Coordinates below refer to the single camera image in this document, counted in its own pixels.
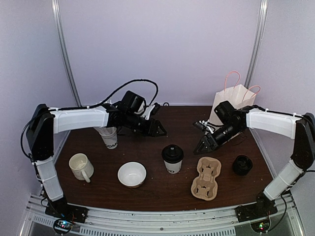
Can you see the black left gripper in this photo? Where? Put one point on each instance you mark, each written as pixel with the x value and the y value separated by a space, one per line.
pixel 151 129

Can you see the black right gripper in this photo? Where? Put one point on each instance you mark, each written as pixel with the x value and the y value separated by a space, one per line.
pixel 210 142

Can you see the black coffee cup lid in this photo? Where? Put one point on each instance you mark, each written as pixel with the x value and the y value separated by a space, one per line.
pixel 172 154

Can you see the brown pulp cup carrier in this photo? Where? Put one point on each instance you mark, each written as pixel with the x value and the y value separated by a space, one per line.
pixel 204 186

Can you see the white paper coffee cup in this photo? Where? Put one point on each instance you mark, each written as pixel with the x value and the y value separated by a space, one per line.
pixel 173 166

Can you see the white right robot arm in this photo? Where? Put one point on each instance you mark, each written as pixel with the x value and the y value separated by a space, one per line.
pixel 300 129

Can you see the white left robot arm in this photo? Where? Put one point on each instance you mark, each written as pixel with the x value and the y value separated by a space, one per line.
pixel 131 112

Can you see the white paper takeout bag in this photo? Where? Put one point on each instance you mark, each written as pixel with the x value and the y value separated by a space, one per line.
pixel 238 96

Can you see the stack of black lids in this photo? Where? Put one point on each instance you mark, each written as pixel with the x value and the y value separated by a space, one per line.
pixel 242 165

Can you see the paper cup holding straws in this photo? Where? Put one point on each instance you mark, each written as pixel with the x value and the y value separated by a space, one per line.
pixel 109 136

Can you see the white ceramic bowl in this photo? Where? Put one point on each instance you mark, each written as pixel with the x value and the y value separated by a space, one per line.
pixel 132 174

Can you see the cream ceramic mug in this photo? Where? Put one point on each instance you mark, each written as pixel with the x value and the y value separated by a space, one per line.
pixel 81 167

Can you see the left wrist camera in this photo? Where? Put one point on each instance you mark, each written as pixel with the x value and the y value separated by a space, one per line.
pixel 150 111

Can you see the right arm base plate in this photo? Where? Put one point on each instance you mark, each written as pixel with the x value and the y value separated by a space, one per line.
pixel 252 212

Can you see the aluminium front table rail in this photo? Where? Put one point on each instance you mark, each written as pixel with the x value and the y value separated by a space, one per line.
pixel 221 221

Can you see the aluminium frame right post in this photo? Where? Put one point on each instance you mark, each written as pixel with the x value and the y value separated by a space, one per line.
pixel 260 28

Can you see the aluminium frame post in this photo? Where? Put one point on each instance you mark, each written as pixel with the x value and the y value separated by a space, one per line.
pixel 260 28
pixel 65 56

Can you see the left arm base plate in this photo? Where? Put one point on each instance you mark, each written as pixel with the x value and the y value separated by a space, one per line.
pixel 76 214

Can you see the aluminium frame left post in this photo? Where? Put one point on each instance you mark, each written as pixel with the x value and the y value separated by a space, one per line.
pixel 65 56

